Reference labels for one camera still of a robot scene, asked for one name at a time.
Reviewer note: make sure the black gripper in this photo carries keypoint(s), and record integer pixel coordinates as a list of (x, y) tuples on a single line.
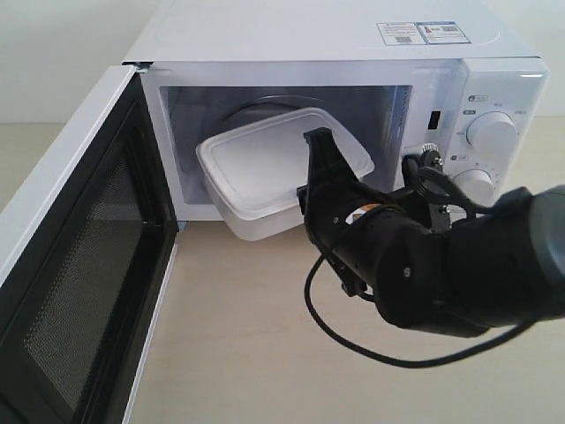
[(371, 240)]

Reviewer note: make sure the white lidded plastic container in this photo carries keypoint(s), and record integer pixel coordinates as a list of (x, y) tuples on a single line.
[(252, 173)]

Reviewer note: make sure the white microwave door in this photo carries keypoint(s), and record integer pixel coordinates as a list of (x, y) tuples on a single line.
[(86, 245)]

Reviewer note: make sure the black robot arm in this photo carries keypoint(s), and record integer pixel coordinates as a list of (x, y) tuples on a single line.
[(492, 271)]

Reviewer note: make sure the white microwave oven body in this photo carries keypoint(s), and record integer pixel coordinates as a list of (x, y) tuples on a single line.
[(199, 59)]

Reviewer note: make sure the glass turntable plate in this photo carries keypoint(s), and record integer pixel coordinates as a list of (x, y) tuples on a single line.
[(258, 109)]

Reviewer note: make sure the lower white timer knob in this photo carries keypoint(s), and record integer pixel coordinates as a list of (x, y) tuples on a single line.
[(476, 185)]

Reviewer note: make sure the upper white control knob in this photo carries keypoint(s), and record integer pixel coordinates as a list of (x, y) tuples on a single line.
[(493, 133)]

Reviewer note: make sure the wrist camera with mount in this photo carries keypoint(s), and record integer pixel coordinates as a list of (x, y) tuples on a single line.
[(422, 172)]

